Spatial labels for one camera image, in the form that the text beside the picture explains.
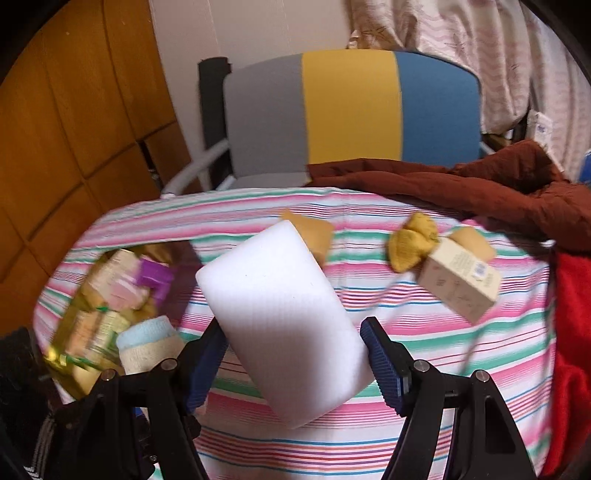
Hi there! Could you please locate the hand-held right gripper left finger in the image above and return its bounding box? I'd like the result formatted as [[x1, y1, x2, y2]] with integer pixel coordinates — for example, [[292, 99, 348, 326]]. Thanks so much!
[[55, 318, 229, 480]]

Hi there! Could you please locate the wooden cabinet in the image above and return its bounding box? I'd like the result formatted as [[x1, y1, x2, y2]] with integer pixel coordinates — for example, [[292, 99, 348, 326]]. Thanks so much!
[[0, 0, 204, 334]]

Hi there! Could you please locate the white sponge block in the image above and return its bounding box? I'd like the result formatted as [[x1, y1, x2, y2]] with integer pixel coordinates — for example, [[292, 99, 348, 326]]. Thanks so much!
[[195, 219, 378, 431]]

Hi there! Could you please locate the purple snack packet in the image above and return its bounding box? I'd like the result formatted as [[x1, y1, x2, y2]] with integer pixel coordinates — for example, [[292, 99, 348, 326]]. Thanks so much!
[[137, 257, 175, 303]]

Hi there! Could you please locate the gold box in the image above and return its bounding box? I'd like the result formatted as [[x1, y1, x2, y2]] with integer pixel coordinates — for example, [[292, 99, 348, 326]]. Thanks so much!
[[44, 242, 195, 401]]

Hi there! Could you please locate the patterned pale bedding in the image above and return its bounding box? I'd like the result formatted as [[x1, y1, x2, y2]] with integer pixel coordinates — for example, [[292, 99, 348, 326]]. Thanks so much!
[[345, 0, 583, 163]]

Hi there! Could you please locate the tan sponge block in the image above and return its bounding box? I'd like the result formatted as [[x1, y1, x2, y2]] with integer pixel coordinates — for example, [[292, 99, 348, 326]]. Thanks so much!
[[450, 226, 498, 262], [281, 210, 336, 269]]

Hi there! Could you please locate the pale sock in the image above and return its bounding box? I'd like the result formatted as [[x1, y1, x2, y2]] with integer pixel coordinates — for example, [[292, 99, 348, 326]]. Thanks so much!
[[115, 316, 184, 376]]

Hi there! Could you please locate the beige packet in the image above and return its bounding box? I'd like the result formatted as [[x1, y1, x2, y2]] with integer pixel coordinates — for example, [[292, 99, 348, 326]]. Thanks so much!
[[95, 248, 141, 289]]

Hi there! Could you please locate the grey yellow blue chair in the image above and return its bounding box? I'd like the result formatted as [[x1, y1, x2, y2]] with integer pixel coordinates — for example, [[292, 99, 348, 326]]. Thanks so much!
[[161, 50, 491, 195]]

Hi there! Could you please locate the dark red blanket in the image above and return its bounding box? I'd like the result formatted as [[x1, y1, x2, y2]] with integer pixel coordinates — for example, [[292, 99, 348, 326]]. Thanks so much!
[[306, 140, 591, 254]]

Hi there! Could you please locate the bright red cloth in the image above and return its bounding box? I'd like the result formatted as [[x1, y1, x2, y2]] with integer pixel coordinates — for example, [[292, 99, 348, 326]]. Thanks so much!
[[538, 249, 591, 480]]

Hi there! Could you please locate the white printed carton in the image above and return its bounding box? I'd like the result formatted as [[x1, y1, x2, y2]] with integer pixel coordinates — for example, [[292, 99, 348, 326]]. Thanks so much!
[[417, 235, 502, 325]]

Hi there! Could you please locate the striped tablecloth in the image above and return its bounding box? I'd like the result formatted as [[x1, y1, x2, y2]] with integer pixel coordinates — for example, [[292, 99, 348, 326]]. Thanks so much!
[[34, 186, 558, 480]]

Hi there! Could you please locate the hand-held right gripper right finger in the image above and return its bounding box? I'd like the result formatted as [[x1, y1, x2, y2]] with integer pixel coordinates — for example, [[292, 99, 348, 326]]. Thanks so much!
[[359, 316, 539, 480]]

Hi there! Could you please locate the yellow sock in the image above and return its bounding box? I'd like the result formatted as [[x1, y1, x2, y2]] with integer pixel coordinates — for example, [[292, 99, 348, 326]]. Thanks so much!
[[387, 212, 440, 274]]

